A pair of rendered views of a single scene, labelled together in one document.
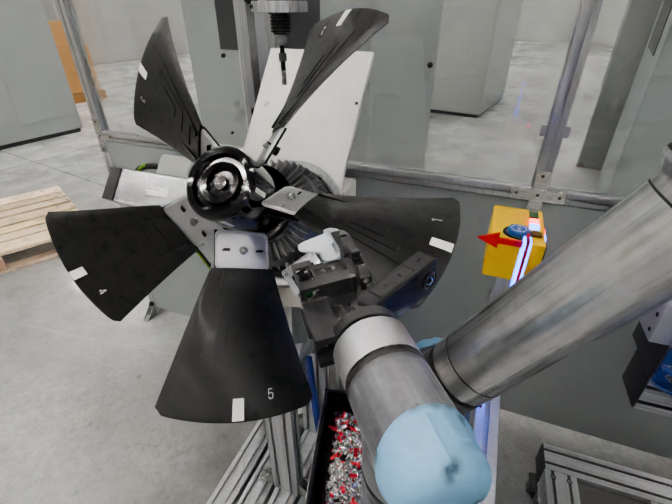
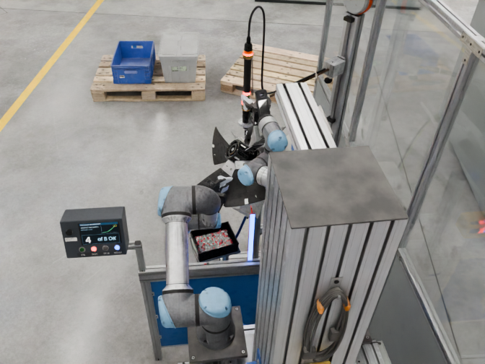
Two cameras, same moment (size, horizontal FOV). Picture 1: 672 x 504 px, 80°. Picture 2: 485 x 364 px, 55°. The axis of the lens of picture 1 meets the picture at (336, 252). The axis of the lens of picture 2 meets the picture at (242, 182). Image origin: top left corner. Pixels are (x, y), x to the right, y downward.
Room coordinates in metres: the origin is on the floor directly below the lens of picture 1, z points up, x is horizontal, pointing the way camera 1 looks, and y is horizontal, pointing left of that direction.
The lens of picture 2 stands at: (-0.31, -1.54, 2.71)
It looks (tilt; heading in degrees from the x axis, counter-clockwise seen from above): 42 degrees down; 61
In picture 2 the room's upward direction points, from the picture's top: 2 degrees clockwise
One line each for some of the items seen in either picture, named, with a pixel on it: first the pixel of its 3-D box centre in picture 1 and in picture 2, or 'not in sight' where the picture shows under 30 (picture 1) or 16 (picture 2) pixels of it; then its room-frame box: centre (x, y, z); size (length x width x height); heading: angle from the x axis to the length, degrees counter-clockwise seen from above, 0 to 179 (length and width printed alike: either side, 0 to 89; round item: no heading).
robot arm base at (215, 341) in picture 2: not in sight; (216, 325); (0.09, -0.64, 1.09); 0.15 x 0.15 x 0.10
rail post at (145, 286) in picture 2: not in sight; (152, 322); (-0.04, -0.07, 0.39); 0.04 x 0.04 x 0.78; 69
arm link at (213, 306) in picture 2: not in sight; (213, 308); (0.09, -0.63, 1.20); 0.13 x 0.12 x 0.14; 157
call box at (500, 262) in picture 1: (512, 244); not in sight; (0.73, -0.37, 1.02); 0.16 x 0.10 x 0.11; 159
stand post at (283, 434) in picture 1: (281, 413); (255, 240); (0.73, 0.16, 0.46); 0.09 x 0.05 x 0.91; 69
